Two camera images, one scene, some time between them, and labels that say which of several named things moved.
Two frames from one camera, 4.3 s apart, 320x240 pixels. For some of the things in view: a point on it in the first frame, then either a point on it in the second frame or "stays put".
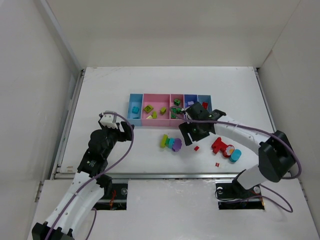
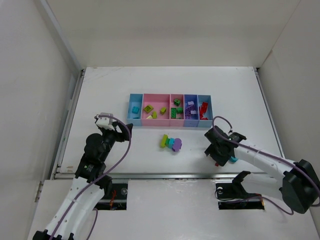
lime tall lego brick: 163,140 stays put
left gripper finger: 127,130 stays put
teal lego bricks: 135,110 stays put
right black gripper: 200,128 to 211,149
